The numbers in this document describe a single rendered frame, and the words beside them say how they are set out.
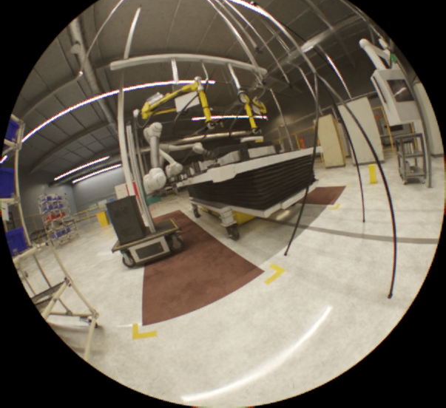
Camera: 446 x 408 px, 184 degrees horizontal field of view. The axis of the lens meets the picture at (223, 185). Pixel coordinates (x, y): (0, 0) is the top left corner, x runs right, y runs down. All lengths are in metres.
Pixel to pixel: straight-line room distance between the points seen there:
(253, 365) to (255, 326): 0.25
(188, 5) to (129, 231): 10.11
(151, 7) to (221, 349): 10.65
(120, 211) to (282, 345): 1.78
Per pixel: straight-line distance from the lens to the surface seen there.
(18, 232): 1.14
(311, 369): 0.81
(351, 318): 0.92
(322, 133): 5.74
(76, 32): 7.91
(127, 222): 1.73
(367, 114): 5.35
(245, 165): 1.00
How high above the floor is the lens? 0.80
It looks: 5 degrees down
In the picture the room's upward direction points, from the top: 15 degrees counter-clockwise
